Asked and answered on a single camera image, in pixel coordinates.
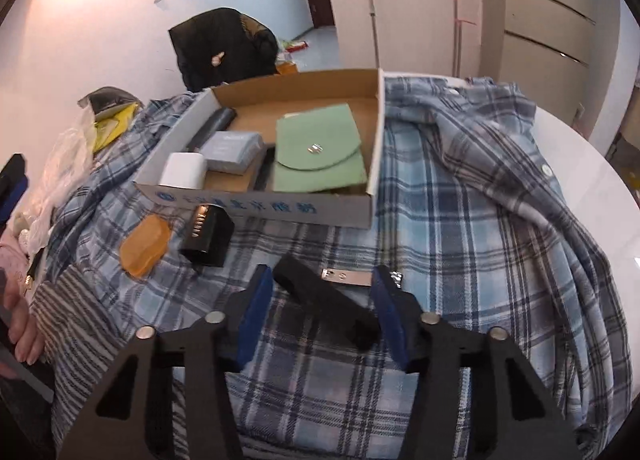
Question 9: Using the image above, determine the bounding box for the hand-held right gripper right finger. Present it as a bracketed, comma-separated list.
[371, 265, 583, 460]

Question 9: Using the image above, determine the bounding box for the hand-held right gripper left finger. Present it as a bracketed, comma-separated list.
[57, 264, 275, 460]

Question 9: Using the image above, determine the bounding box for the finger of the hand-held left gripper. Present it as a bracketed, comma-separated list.
[0, 153, 30, 241]

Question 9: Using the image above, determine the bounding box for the black rectangular case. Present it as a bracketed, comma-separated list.
[272, 253, 381, 351]

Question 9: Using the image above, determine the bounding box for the white charger adapter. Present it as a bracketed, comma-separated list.
[159, 153, 208, 189]

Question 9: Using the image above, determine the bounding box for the grey rectangular box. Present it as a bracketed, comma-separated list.
[202, 131, 266, 174]

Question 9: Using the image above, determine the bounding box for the green pouch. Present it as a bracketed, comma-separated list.
[271, 103, 371, 193]

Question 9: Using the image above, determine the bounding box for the white cardboard box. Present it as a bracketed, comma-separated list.
[132, 68, 386, 230]

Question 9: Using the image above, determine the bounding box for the person's left hand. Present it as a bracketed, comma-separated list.
[0, 267, 47, 381]

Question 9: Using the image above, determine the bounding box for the clear plastic bag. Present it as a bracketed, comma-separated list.
[22, 108, 96, 256]

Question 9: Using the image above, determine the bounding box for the pink fuzzy cloth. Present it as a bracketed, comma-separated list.
[0, 230, 28, 286]

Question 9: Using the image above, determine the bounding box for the grey striped cloth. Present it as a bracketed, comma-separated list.
[30, 263, 146, 441]

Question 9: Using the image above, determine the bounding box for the black small box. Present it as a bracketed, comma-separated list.
[178, 204, 236, 268]

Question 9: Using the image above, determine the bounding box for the blue plaid shirt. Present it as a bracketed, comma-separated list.
[30, 75, 633, 460]

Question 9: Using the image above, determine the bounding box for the grey bag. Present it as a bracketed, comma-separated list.
[77, 86, 132, 117]

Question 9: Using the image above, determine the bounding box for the orange plastic case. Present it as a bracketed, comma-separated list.
[119, 215, 172, 280]

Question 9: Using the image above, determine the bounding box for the black cylindrical case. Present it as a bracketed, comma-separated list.
[185, 107, 237, 153]

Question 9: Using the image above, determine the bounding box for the chair with black jacket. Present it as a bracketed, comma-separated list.
[168, 8, 280, 91]

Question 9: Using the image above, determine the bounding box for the pink broom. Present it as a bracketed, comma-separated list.
[451, 0, 478, 77]

